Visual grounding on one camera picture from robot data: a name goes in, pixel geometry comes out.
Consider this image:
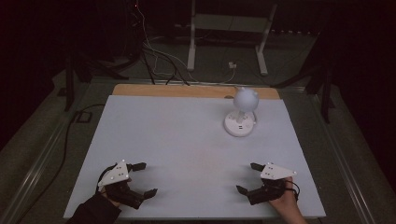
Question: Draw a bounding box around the white table mat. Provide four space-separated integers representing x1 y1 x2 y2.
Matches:
63 94 327 220

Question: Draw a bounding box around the black floor cable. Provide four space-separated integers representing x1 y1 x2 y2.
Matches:
17 103 106 224

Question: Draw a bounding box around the person's right hand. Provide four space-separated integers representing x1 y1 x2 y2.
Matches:
268 175 302 217

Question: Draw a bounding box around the person's left hand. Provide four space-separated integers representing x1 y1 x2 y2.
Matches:
99 186 122 208

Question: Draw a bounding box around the black square floor plate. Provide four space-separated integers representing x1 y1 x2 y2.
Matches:
76 111 93 124

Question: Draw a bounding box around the black tripod stand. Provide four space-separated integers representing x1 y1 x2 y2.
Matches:
271 31 337 125
63 36 141 113

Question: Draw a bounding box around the white metal stand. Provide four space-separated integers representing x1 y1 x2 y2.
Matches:
186 0 278 77

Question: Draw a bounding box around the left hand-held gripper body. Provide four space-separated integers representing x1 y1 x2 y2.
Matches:
97 159 146 210

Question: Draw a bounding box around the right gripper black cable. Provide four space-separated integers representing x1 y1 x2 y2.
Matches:
285 180 302 202

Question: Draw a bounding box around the white cable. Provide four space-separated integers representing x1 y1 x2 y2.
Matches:
134 0 236 86

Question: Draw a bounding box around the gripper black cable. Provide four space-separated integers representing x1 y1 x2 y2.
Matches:
285 180 302 202
94 163 117 194

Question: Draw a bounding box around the bundle of black cables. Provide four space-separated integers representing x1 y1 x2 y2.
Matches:
136 43 191 87

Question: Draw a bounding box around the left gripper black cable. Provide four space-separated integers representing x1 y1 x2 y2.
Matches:
94 163 117 194

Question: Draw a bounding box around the white round-headed desk lamp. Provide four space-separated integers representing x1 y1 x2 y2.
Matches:
222 86 261 138

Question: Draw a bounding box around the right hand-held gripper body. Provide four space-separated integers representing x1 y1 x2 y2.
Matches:
247 161 297 206

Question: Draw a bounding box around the wooden table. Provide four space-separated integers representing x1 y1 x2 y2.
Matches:
111 83 281 101

